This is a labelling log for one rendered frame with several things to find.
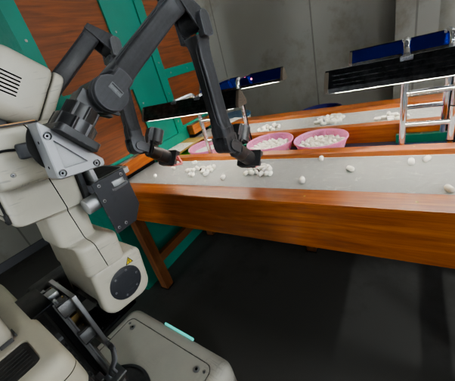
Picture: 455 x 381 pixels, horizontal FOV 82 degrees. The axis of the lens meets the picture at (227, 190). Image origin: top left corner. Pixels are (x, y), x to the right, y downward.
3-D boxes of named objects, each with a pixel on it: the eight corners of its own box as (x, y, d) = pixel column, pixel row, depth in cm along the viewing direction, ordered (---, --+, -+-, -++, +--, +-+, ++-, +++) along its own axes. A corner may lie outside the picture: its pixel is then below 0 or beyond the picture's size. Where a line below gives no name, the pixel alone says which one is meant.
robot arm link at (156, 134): (127, 150, 109) (135, 148, 103) (132, 125, 111) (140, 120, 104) (153, 158, 117) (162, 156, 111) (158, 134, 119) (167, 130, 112)
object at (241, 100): (239, 107, 113) (235, 90, 109) (142, 122, 146) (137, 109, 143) (247, 103, 118) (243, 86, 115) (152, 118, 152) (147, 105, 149)
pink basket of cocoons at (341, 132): (345, 165, 122) (343, 146, 118) (289, 165, 136) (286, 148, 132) (353, 143, 141) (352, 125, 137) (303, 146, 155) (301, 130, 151)
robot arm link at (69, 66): (84, 26, 100) (91, 11, 92) (116, 53, 107) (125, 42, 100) (11, 119, 85) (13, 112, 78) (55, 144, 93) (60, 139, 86)
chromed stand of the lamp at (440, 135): (448, 140, 118) (463, 26, 98) (395, 143, 129) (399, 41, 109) (444, 126, 131) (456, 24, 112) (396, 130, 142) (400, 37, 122)
